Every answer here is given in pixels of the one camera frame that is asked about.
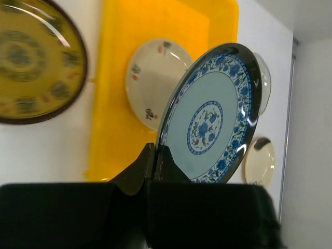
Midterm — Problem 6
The yellow patterned plate upper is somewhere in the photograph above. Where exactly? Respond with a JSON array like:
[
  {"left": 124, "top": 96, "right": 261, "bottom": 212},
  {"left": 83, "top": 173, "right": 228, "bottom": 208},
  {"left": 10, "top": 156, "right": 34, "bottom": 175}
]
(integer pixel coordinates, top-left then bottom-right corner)
[{"left": 1, "top": 1, "right": 88, "bottom": 125}]

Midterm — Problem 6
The aluminium rail right side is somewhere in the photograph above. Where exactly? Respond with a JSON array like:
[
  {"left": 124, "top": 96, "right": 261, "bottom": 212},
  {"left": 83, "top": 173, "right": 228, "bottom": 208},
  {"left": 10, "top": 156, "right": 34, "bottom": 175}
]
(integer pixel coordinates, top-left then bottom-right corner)
[{"left": 278, "top": 37, "right": 300, "bottom": 221}]

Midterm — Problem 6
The cream plate with characters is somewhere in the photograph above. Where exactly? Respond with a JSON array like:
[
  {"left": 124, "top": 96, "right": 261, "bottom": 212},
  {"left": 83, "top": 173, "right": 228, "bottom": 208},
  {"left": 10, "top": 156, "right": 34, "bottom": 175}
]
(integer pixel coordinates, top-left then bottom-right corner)
[{"left": 125, "top": 38, "right": 193, "bottom": 131}]

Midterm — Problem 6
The yellow plastic bin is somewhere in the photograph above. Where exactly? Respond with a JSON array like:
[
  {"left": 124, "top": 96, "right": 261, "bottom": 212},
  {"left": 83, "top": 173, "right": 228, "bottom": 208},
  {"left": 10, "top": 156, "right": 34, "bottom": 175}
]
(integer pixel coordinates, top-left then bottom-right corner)
[{"left": 86, "top": 0, "right": 239, "bottom": 182}]

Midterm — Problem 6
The blue floral plate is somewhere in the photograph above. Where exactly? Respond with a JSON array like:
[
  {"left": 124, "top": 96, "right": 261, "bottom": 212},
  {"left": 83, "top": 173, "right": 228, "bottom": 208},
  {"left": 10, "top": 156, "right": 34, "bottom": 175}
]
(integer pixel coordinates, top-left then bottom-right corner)
[{"left": 156, "top": 43, "right": 262, "bottom": 183}]

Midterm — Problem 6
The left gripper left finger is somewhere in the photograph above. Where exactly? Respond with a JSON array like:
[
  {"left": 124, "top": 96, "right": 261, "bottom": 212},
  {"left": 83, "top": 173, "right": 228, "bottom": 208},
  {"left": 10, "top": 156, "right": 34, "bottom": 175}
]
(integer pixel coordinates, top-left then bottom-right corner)
[{"left": 1, "top": 143, "right": 155, "bottom": 248}]

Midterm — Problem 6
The clear grey plastic plate right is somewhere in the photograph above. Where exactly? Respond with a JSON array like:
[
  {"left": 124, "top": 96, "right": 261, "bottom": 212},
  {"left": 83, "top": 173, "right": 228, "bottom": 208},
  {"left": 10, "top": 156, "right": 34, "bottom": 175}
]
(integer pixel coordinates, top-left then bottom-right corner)
[{"left": 254, "top": 52, "right": 272, "bottom": 115}]

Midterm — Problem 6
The cream plate black brushstroke right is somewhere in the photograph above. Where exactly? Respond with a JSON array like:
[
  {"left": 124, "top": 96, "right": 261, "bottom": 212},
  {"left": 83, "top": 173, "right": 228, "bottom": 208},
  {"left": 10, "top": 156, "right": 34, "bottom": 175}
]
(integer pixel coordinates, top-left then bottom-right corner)
[{"left": 244, "top": 137, "right": 275, "bottom": 188}]

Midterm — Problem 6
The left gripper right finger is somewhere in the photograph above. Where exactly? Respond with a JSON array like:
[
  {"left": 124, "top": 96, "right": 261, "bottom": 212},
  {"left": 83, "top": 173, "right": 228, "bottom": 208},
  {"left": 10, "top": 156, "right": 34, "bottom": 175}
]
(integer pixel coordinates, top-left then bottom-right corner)
[{"left": 145, "top": 146, "right": 284, "bottom": 248}]

